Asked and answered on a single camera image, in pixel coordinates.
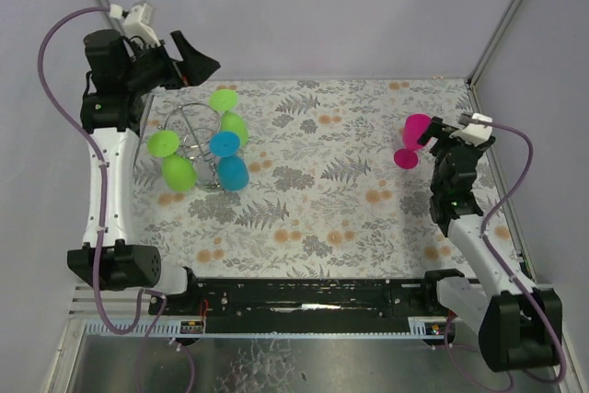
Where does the blue wine glass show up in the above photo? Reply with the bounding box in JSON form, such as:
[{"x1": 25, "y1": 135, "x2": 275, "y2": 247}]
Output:
[{"x1": 209, "y1": 131, "x2": 249, "y2": 191}]

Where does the chrome wine glass rack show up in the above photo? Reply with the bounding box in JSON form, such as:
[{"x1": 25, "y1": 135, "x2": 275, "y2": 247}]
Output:
[{"x1": 158, "y1": 101, "x2": 222, "y2": 192}]

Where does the floral tablecloth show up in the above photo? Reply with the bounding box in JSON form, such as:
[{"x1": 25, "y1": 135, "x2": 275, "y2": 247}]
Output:
[{"x1": 132, "y1": 79, "x2": 471, "y2": 278}]

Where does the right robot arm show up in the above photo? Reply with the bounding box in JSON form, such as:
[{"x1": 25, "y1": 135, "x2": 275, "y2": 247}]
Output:
[{"x1": 132, "y1": 79, "x2": 563, "y2": 373}]

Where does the right aluminium frame post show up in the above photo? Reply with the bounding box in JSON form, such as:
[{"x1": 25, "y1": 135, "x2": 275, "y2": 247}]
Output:
[{"x1": 466, "y1": 0, "x2": 525, "y2": 90}]

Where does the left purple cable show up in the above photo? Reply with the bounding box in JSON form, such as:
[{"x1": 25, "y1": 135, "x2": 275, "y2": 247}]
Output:
[{"x1": 37, "y1": 5, "x2": 198, "y2": 393}]

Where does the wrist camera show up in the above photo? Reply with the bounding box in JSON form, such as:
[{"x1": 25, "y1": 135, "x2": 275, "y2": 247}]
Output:
[
  {"x1": 450, "y1": 112, "x2": 492, "y2": 146},
  {"x1": 109, "y1": 1, "x2": 161, "y2": 47}
]

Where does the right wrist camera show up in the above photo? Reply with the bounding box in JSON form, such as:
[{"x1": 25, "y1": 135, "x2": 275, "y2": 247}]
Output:
[{"x1": 450, "y1": 112, "x2": 492, "y2": 146}]

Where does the white cable duct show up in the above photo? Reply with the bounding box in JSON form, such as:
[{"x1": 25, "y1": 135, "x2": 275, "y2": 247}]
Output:
[{"x1": 85, "y1": 317, "x2": 455, "y2": 337}]

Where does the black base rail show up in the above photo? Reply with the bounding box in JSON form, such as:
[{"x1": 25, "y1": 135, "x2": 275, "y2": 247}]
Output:
[{"x1": 148, "y1": 276, "x2": 448, "y2": 321}]

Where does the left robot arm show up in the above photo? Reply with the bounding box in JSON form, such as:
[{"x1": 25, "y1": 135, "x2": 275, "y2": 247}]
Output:
[{"x1": 66, "y1": 29, "x2": 220, "y2": 295}]

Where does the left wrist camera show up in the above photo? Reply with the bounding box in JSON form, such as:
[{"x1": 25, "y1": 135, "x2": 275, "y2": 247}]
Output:
[{"x1": 109, "y1": 1, "x2": 161, "y2": 47}]

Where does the green wine glass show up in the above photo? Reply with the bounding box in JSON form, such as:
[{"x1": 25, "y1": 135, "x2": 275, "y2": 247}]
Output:
[
  {"x1": 147, "y1": 130, "x2": 197, "y2": 192},
  {"x1": 209, "y1": 89, "x2": 249, "y2": 147}
]

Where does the pink wine glass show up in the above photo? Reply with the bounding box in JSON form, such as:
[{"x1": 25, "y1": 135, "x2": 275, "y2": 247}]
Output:
[{"x1": 393, "y1": 113, "x2": 432, "y2": 170}]

